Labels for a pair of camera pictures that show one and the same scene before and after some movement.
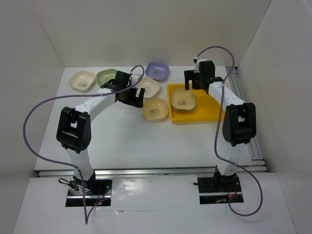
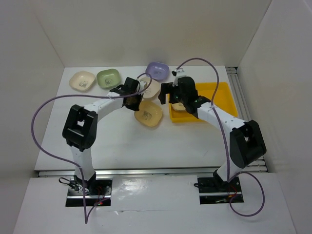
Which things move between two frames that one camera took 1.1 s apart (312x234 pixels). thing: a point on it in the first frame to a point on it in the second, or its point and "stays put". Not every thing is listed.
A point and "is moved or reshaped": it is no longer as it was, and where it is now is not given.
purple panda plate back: x=157 y=70 stays put
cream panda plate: x=81 y=80 stays put
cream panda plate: x=151 y=86 stays put
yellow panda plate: x=155 y=109 is moved or reshaped
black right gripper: x=190 y=75 to x=166 y=87
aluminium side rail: x=255 y=163 stays put
